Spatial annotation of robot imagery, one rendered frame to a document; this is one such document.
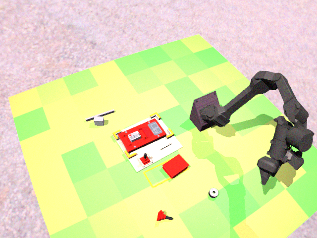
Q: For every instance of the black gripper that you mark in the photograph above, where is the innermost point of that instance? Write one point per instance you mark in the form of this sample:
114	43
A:
270	165

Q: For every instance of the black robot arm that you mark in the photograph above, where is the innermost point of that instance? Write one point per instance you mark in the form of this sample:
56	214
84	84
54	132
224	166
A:
297	136

